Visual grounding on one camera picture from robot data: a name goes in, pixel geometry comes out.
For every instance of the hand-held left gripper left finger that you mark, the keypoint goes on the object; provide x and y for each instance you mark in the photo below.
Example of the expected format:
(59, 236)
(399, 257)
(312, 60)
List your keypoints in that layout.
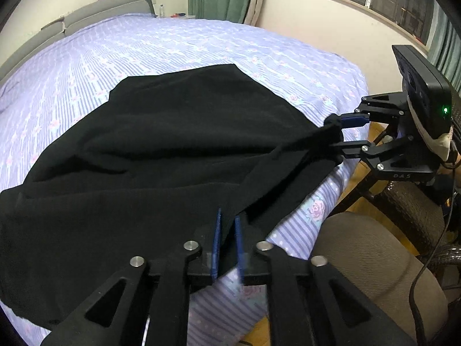
(216, 245)

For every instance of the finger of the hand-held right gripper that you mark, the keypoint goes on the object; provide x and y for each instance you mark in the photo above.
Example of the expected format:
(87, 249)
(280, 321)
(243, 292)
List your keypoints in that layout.
(354, 119)
(345, 149)

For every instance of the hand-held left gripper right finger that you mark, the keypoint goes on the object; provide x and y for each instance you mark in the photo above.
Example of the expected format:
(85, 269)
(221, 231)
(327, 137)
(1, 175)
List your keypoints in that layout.
(239, 252)

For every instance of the black pants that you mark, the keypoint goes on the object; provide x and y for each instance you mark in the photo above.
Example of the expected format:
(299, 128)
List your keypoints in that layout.
(162, 133)

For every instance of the dark wicker chair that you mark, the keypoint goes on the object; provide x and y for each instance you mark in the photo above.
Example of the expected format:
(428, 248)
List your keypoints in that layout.
(414, 212)

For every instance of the person's leg in brown trousers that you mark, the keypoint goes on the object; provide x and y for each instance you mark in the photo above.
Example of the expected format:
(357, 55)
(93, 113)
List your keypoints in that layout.
(360, 252)

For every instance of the bed with purple floral sheet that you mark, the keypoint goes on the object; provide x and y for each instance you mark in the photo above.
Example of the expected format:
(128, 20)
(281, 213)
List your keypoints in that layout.
(180, 43)

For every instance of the white nightstand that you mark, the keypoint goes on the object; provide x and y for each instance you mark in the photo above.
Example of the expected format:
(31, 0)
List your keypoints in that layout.
(189, 17)

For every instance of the clear plastic bottle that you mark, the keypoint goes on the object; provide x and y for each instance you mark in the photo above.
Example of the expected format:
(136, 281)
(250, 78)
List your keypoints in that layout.
(162, 10)

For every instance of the grey padded headboard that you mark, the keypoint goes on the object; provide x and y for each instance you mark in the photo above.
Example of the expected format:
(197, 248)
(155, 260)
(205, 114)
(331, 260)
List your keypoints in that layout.
(108, 5)

